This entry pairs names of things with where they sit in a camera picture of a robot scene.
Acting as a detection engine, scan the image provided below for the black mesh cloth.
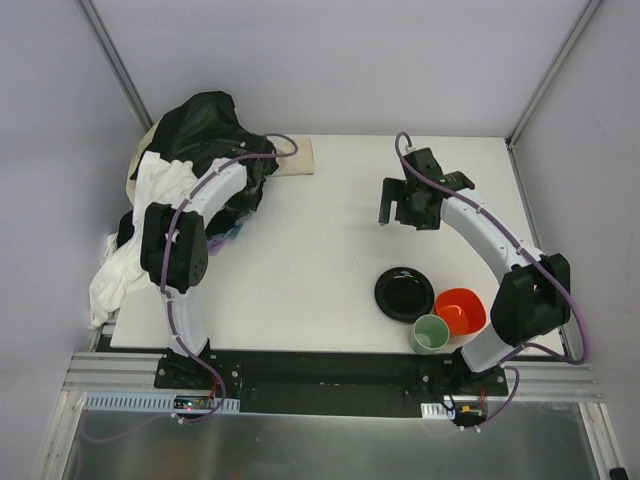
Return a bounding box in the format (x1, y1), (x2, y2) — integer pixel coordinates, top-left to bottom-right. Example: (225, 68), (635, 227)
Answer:
(118, 91), (278, 245)

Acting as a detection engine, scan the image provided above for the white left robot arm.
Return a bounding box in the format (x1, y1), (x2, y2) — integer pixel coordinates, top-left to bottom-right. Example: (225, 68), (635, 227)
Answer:
(140, 158), (248, 359)

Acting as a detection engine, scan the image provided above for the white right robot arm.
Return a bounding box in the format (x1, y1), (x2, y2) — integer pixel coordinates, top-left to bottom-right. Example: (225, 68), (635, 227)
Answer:
(379, 148), (571, 374)

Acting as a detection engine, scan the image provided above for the beige folded cloth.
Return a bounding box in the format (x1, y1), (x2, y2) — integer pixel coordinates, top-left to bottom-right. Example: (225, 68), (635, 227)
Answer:
(273, 137), (315, 177)

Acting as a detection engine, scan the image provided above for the blue-grey cloth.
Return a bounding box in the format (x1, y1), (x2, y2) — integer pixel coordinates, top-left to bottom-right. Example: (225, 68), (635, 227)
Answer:
(225, 223), (243, 241)

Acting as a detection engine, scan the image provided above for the lilac cloth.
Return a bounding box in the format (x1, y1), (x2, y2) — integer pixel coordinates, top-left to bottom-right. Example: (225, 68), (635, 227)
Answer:
(207, 235), (234, 256)

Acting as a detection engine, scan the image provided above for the orange bowl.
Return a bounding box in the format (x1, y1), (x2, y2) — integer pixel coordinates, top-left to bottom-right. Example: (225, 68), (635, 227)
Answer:
(434, 288), (487, 336)

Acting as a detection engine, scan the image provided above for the pale green cup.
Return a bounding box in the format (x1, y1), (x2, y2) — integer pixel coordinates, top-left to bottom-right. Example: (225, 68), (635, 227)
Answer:
(409, 314), (450, 355)

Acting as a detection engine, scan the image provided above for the cream black tote bag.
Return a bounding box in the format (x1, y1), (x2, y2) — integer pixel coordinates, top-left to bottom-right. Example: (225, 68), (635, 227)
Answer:
(125, 122), (158, 204)

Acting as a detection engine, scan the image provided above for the right aluminium frame post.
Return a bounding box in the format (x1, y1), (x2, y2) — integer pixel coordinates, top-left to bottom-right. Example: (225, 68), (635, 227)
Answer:
(505, 0), (605, 151)

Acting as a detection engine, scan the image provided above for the aluminium frame post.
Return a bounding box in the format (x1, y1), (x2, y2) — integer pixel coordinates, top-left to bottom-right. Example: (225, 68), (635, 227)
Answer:
(505, 0), (605, 151)
(75, 0), (152, 130)

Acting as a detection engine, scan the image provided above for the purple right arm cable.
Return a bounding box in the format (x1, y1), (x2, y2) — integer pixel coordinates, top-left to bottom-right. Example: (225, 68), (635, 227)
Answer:
(395, 132), (593, 365)

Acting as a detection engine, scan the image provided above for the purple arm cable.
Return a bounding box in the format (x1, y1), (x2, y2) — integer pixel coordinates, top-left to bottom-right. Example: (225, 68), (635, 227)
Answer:
(159, 133), (300, 371)
(395, 132), (593, 365)

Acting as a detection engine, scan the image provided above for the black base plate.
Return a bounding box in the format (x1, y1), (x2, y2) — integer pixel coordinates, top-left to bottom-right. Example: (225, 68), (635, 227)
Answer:
(154, 350), (508, 418)

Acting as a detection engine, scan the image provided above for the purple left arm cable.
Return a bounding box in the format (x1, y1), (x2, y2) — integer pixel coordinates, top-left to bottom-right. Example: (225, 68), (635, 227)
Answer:
(159, 133), (300, 371)

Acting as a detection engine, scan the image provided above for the left aluminium frame post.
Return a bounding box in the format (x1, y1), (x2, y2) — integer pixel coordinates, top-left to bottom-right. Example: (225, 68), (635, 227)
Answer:
(75, 0), (152, 130)

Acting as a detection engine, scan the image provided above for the aluminium front rail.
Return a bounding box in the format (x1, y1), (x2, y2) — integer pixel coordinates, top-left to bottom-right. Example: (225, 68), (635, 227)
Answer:
(63, 352), (604, 403)

